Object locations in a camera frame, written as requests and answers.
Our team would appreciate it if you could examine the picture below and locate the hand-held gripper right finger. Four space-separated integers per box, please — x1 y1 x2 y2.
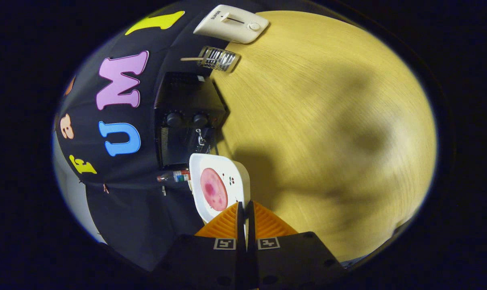
247 201 346 290

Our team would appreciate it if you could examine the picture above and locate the white bread toaster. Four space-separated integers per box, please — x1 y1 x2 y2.
193 4 270 44

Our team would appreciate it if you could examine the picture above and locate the white square plate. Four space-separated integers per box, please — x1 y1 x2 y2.
189 153 251 224

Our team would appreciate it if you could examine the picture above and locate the black backdrop cloth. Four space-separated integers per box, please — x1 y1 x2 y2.
52 0 268 270

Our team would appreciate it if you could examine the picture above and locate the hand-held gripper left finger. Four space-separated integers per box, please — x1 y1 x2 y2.
151 201 246 290

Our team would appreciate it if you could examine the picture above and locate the black toaster oven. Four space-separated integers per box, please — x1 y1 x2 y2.
154 72 228 170

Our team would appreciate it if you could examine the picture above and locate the clear glass jar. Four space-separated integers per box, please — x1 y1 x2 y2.
198 46 241 73

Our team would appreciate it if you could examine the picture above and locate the pink ham slice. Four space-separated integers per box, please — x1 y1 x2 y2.
200 168 228 212

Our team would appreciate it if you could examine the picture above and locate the clear plastic water bottle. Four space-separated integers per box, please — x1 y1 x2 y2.
157 169 191 184

